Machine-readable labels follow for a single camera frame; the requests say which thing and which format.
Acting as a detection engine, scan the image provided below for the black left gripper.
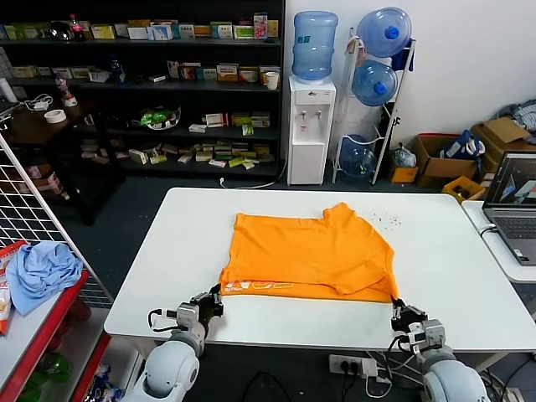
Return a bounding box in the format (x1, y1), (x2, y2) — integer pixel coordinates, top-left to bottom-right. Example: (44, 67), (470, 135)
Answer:
(190, 282), (226, 324)

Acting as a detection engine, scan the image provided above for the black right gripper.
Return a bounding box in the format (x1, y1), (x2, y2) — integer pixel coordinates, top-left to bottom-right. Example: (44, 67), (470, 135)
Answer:
(390, 296), (429, 332)

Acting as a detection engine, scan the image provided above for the orange t-shirt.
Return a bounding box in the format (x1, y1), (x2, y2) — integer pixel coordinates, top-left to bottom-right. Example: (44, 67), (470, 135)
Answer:
(219, 202), (399, 303)

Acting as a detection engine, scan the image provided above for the pile of clothes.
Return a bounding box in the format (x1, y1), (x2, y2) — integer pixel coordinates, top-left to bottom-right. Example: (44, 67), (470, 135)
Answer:
(496, 99), (536, 131)

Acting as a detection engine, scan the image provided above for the white power strip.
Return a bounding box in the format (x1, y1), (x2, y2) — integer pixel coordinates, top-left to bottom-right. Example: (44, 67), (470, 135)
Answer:
(328, 353), (380, 376)

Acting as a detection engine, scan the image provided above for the small yellow cardboard box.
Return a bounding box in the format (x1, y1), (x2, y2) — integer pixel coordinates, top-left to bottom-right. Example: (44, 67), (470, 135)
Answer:
(387, 165), (420, 183)

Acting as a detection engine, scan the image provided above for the grey laptop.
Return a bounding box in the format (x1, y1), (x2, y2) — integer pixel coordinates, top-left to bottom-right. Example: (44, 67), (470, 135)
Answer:
(482, 151), (536, 267)

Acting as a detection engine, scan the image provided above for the large cardboard box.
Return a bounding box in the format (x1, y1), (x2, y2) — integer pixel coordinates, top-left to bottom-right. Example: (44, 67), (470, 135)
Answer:
(414, 133), (479, 188)

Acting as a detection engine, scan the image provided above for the blue white packet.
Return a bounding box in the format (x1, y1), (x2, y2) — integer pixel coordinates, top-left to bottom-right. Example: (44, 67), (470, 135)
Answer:
(85, 363), (125, 402)

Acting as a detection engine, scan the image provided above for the clear plastic bag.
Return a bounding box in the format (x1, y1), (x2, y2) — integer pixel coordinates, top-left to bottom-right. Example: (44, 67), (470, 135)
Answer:
(391, 143), (418, 168)

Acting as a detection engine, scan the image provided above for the blue water jug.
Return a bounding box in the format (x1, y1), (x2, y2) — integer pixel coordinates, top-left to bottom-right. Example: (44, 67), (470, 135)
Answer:
(338, 133), (378, 176)
(351, 59), (399, 107)
(291, 10), (339, 82)
(356, 7), (413, 59)

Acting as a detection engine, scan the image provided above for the white jug rack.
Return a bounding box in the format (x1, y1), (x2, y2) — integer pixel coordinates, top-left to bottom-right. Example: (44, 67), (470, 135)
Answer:
(332, 27), (418, 186)

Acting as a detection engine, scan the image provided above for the blue bag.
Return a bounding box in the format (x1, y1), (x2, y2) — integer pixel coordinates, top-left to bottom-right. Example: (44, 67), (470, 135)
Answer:
(443, 129), (487, 161)

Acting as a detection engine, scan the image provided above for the light blue cloth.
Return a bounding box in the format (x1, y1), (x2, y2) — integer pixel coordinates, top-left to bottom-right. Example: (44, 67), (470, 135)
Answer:
(6, 241), (85, 317)

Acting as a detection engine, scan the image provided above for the green white bowl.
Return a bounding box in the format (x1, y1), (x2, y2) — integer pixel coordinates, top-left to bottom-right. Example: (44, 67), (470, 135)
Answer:
(132, 105), (183, 132)

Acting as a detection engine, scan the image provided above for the white water dispenser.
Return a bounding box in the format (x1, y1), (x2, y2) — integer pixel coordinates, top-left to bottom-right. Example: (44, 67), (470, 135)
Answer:
(286, 75), (338, 186)

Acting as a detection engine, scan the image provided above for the green bottle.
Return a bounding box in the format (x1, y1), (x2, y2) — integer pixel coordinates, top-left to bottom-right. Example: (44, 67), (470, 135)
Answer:
(24, 350), (73, 402)

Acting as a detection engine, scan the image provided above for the black shelving unit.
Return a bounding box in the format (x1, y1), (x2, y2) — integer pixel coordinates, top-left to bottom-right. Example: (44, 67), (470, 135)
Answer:
(0, 0), (286, 182)

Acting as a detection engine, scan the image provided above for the red brown carton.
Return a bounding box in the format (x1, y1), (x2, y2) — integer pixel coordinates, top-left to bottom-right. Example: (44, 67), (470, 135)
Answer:
(25, 164), (64, 198)

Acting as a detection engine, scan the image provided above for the tan open cardboard box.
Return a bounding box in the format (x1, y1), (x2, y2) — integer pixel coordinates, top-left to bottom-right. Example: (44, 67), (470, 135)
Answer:
(471, 116), (531, 147)

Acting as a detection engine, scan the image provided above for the red white snack bag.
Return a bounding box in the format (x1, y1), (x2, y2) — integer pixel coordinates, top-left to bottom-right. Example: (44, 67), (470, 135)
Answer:
(0, 240), (30, 337)

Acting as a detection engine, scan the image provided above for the dark wooden table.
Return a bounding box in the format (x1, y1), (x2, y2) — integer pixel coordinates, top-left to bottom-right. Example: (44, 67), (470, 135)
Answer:
(0, 96), (126, 227)

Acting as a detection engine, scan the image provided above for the orange white medicine box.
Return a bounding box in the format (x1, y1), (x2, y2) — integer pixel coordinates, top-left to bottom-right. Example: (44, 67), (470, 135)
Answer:
(216, 63), (240, 82)

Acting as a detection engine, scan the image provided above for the blue drink bottle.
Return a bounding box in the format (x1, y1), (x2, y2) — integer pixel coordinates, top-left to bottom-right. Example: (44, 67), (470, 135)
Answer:
(109, 54), (126, 85)

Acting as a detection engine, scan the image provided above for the dark blue cloth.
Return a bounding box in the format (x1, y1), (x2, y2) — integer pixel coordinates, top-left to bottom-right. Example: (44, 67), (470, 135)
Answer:
(391, 37), (418, 73)

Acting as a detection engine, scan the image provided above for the pink drink bottle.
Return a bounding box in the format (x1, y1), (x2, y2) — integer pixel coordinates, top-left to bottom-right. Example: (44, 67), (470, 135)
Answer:
(54, 70), (79, 108)

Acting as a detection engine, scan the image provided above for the blue white medicine box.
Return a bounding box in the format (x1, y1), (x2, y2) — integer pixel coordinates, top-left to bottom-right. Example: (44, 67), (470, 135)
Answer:
(148, 23), (174, 41)

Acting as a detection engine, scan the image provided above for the beige cloth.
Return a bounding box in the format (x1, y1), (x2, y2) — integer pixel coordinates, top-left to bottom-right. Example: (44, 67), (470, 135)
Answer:
(344, 35), (369, 59)

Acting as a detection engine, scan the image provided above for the pink standing box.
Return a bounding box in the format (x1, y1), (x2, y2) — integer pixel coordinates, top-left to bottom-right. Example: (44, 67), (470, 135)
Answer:
(253, 13), (270, 40)

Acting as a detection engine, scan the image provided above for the cola bottle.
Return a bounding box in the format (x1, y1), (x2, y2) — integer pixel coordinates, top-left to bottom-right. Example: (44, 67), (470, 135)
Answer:
(69, 13), (85, 42)

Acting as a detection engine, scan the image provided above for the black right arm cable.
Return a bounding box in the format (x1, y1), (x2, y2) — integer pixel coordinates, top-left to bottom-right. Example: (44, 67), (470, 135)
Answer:
(385, 332), (416, 358)

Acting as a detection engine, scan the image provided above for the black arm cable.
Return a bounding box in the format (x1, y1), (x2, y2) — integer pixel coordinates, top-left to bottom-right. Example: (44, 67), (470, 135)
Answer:
(385, 332), (416, 358)
(147, 308), (179, 334)

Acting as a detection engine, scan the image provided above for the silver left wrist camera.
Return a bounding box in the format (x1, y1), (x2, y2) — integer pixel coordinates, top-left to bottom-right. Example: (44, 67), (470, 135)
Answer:
(175, 304), (198, 327)

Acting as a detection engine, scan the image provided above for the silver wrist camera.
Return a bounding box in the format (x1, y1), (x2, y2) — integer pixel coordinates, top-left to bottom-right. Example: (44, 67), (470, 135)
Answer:
(409, 319), (446, 353)
(175, 304), (198, 327)

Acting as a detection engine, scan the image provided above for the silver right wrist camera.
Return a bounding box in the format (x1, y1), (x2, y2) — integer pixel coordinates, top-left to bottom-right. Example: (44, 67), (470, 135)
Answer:
(409, 319), (446, 353)

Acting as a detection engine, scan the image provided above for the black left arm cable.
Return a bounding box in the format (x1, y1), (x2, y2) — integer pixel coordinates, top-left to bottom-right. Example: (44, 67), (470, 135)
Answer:
(147, 308), (179, 334)

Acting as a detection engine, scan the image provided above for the black floor cable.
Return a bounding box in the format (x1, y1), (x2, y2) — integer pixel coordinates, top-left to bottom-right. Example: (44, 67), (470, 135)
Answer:
(244, 370), (292, 402)

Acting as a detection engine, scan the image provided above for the white floor cable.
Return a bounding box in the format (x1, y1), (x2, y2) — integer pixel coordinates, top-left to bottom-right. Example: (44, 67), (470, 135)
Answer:
(219, 157), (289, 190)

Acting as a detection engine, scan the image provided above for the white wire grid panel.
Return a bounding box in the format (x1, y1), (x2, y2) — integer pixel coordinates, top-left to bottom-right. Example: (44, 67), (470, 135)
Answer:
(0, 132), (115, 307)

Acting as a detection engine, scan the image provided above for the white charger with cable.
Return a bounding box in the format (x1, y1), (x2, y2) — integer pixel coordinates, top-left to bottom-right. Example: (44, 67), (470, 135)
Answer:
(23, 93), (54, 112)

